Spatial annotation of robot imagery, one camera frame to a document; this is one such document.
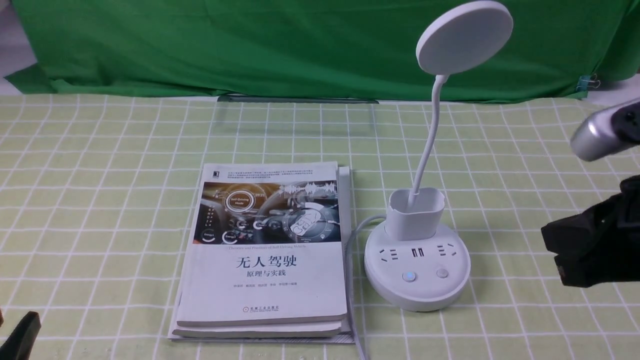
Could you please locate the middle white book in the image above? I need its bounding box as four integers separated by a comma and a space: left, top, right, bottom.
167, 319, 351, 339

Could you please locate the green checkered tablecloth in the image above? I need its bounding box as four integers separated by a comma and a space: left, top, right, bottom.
0, 95, 640, 360

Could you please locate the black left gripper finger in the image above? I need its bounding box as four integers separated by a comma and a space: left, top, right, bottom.
0, 311, 42, 360

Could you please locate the metal binder clip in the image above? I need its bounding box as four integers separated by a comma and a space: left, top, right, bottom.
575, 73, 602, 92

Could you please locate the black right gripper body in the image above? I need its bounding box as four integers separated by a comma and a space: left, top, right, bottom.
541, 175, 640, 289

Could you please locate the top self-driving textbook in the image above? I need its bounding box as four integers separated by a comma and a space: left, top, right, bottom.
176, 161, 348, 328

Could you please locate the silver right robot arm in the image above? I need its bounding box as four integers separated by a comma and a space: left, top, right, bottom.
541, 99, 640, 289

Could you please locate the white lamp power cable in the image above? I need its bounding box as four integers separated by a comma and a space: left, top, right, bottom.
344, 214, 388, 360

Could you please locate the green backdrop cloth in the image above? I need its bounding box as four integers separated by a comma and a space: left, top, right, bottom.
6, 0, 639, 103

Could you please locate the white desk lamp with sockets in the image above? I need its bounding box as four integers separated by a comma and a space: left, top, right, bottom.
363, 0, 514, 312

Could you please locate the bottom thin grey book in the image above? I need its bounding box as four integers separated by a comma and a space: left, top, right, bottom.
168, 165, 357, 345

